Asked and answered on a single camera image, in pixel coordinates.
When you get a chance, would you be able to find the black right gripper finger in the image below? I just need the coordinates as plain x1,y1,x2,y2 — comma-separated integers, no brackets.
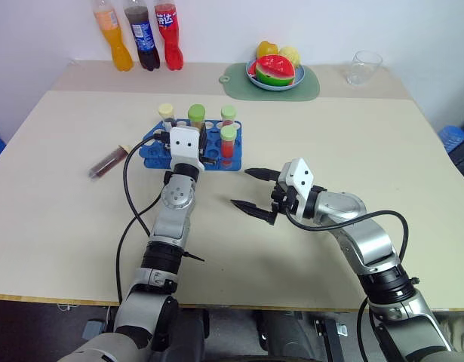
229,198,278,228
244,167,284,185

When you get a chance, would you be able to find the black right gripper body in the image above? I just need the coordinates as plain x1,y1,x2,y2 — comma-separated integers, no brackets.
270,179,300,216

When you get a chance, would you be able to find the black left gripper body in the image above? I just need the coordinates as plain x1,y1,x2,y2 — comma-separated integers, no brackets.
197,127,218,166

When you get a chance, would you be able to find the blue test tube rack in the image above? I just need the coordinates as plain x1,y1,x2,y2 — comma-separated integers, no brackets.
137,119,244,173

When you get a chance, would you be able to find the light green cap test tube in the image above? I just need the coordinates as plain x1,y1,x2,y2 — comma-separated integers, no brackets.
220,106,238,128

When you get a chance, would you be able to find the pale yellow cap test tube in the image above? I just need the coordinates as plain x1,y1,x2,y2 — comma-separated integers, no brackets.
158,103,177,128

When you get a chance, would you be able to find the dark red liquid test tube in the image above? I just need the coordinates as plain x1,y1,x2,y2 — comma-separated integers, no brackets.
88,143,132,183

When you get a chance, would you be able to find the red liquid green cap tube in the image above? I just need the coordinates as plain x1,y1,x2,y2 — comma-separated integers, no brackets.
220,124,238,164

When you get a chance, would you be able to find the green cutting mat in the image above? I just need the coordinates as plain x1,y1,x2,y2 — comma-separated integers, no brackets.
219,61,321,103

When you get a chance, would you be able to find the toy watermelon slice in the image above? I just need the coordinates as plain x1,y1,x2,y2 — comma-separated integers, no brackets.
254,54,297,87

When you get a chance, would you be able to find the blue plate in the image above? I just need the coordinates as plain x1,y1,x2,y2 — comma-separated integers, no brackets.
245,59,306,92

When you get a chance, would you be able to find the red soda bottle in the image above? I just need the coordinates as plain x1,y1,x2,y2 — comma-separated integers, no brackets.
153,0,185,72

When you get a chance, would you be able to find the yellow orange toy pepper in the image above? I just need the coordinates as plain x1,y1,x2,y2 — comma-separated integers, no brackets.
256,40,280,60

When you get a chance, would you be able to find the cola bottle blue label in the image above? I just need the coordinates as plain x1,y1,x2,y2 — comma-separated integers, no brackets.
123,0,161,72

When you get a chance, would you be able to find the yellow toy lemon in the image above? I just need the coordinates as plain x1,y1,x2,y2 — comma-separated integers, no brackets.
278,45,303,69

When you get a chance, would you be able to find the orange soda bottle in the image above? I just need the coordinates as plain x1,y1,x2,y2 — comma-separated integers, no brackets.
93,0,135,72

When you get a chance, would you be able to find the clear glass cup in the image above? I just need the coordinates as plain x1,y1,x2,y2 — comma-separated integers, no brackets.
346,50,384,87

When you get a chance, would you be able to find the blue water bottle pack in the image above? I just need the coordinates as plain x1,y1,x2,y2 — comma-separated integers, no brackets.
438,125,464,154

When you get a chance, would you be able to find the grey small box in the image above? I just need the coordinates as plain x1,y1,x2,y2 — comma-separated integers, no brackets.
82,319,105,341

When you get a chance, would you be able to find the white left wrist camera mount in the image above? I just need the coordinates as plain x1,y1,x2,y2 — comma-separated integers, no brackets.
168,126,207,175

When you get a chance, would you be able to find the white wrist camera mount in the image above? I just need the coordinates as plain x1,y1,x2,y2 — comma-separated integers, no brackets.
168,126,207,175
284,158,316,220

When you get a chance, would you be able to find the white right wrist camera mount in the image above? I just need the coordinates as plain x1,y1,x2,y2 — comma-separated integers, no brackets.
284,158,316,220

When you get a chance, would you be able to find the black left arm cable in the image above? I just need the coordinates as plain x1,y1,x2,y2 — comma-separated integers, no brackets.
115,130,173,306

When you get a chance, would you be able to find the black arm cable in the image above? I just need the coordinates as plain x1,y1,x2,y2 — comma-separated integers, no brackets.
115,130,173,306
284,205,410,362

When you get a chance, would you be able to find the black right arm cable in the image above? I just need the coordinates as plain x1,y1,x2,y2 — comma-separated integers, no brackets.
284,205,410,362

